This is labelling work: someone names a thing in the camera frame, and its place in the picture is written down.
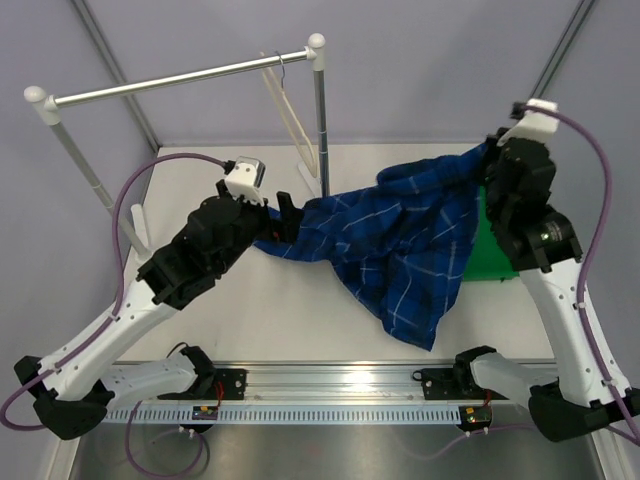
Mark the white hanger with metal hook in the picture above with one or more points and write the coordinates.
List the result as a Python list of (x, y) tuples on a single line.
[(275, 85)]

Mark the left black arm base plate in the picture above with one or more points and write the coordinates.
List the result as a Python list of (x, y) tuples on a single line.
[(230, 383)]

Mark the blue plaid shirt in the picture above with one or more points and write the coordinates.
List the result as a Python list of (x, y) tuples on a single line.
[(400, 247)]

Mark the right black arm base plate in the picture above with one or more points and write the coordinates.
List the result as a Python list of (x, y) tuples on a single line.
[(446, 384)]

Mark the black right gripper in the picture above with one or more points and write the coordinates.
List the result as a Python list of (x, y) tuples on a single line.
[(494, 150)]

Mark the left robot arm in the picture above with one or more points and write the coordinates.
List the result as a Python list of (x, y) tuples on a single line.
[(77, 386)]

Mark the silver clothes rack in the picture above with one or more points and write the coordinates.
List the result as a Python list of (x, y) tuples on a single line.
[(48, 109)]

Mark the green plastic tray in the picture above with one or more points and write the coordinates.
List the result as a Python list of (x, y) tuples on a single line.
[(487, 261)]

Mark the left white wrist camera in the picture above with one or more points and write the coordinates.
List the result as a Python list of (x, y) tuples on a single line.
[(243, 182)]

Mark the white slotted cable duct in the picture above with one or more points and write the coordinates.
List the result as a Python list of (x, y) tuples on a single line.
[(289, 415)]

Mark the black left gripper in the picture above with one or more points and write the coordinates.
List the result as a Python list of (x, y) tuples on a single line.
[(283, 230)]

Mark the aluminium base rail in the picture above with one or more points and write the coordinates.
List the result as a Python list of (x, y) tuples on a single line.
[(282, 383)]

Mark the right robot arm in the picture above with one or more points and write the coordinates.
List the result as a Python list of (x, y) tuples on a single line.
[(589, 391)]

